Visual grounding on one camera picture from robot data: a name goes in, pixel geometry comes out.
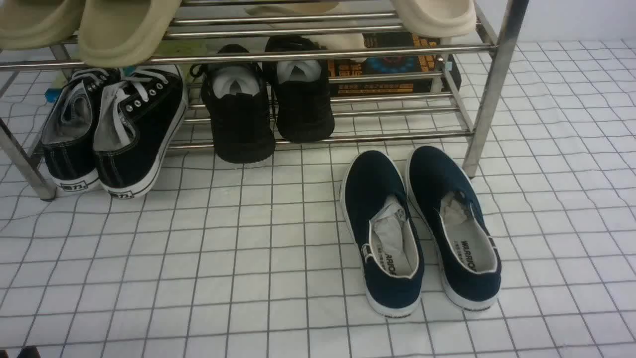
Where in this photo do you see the black lace-up sneaker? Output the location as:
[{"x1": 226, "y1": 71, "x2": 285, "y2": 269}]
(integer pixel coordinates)
[
  {"x1": 92, "y1": 64, "x2": 188, "y2": 199},
  {"x1": 39, "y1": 68, "x2": 121, "y2": 193}
]

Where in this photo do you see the navy slip-on shoe, left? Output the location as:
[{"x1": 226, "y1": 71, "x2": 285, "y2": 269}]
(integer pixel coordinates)
[{"x1": 340, "y1": 150, "x2": 425, "y2": 319}]

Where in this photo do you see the navy slip-on shoe,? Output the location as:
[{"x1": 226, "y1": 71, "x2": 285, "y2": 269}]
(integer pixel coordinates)
[
  {"x1": 405, "y1": 146, "x2": 502, "y2": 311},
  {"x1": 340, "y1": 150, "x2": 425, "y2": 319}
]

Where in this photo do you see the black knit shoe, right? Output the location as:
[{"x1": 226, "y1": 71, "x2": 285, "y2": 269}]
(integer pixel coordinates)
[{"x1": 262, "y1": 59, "x2": 335, "y2": 143}]

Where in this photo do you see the black knit shoe,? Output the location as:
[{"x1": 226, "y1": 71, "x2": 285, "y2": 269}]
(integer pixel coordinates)
[
  {"x1": 262, "y1": 59, "x2": 335, "y2": 143},
  {"x1": 189, "y1": 61, "x2": 275, "y2": 164}
]

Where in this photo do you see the black knit shoe, left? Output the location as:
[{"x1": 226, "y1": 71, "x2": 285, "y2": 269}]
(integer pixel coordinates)
[{"x1": 189, "y1": 61, "x2": 275, "y2": 164}]

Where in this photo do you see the silver metal shoe rack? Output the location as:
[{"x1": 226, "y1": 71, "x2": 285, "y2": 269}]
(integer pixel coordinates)
[{"x1": 0, "y1": 0, "x2": 530, "y2": 201}]

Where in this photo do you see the navy slip-on shoe, right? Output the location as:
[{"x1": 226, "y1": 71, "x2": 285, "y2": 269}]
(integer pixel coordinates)
[{"x1": 405, "y1": 146, "x2": 502, "y2": 311}]

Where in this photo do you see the blue object behind rack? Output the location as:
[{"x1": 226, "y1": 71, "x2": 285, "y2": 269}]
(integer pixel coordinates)
[{"x1": 45, "y1": 88, "x2": 62, "y2": 103}]

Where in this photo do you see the black and orange box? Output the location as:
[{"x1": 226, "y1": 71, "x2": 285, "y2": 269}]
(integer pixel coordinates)
[{"x1": 327, "y1": 31, "x2": 450, "y2": 97}]

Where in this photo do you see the beige slipper, right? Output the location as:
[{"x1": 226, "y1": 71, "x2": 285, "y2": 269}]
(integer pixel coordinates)
[{"x1": 391, "y1": 0, "x2": 477, "y2": 38}]

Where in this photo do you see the beige slipper,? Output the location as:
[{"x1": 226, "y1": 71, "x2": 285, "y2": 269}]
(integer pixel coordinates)
[
  {"x1": 0, "y1": 0, "x2": 85, "y2": 50},
  {"x1": 77, "y1": 0, "x2": 181, "y2": 68},
  {"x1": 391, "y1": 0, "x2": 477, "y2": 38}
]

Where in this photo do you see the beige slipper, far left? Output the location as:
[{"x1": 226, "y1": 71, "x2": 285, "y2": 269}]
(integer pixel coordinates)
[{"x1": 0, "y1": 0, "x2": 85, "y2": 50}]

